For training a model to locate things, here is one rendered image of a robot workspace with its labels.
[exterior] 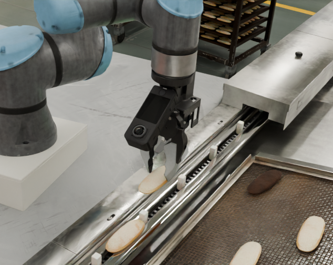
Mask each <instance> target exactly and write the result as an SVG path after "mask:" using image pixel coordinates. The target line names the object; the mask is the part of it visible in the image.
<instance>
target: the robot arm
mask: <svg viewBox="0 0 333 265"><path fill-rule="evenodd" d="M34 11H35V12H36V15H37V17H36V18H37V21H38V23H39V25H40V26H41V28H42V29H43V32H42V31H41V30H40V29H39V28H37V27H35V26H29V25H23V26H11V27H7V28H3V29H0V155H2V156H10V157H21V156H29V155H34V154H37V153H40V152H43V151H45V150H47V149H49V148H50V147H51V146H53V145H54V144H55V142H56V141H57V127H56V124H55V122H54V121H53V118H52V116H51V113H50V111H49V108H48V106H47V98H46V90H47V89H50V88H54V87H58V86H62V85H66V84H70V83H74V82H77V81H81V80H89V79H91V78H93V77H96V76H99V75H101V74H103V73H104V72H105V71H106V70H107V68H108V67H109V65H110V62H111V59H112V39H111V36H110V34H108V29H107V28H106V27H105V26H109V25H114V24H120V23H125V22H130V21H139V22H141V23H142V24H144V25H146V26H148V27H151V28H153V36H152V47H151V49H152V56H151V68H152V69H151V78H152V79H153V80H154V81H155V82H156V83H158V84H159V85H160V86H157V85H154V86H153V87H152V89H151V91H150V92H149V94H148V96H147V97H146V99H145V101H144V102H143V104H142V106H141V107H140V109H139V111H138V112H137V114H136V116H135V117H134V119H133V121H132V122H131V124H130V126H129V127H128V129H127V131H126V132H125V134H124V137H125V139H126V141H127V143H128V145H129V146H132V147H135V148H138V149H140V154H141V157H142V160H143V162H144V165H145V167H146V169H147V172H148V173H151V172H152V167H153V156H154V151H155V149H156V148H157V146H158V145H159V144H160V142H161V139H162V137H164V139H165V140H166V141H168V140H169V139H171V141H170V142H168V143H167V144H165V145H164V153H165V155H166V161H165V164H164V165H165V173H164V176H165V178H166V180H167V181H170V180H171V179H172V178H173V177H174V176H175V175H176V173H177V171H178V169H179V166H180V164H181V162H182V161H183V159H184V158H185V157H186V156H187V154H188V151H189V148H188V146H187V143H188V138H187V135H186V133H185V129H186V128H188V126H189V121H190V120H191V128H193V127H194V126H195V125H196V124H198V121H199V112H200V104H201V98H198V97H195V96H193V90H194V81H195V72H196V58H197V46H198V41H199V32H200V23H201V15H202V12H203V0H34ZM194 99H195V100H196V101H194V102H193V101H192V100H194ZM196 108H197V115H196V119H195V120H194V112H195V109H196Z"/></svg>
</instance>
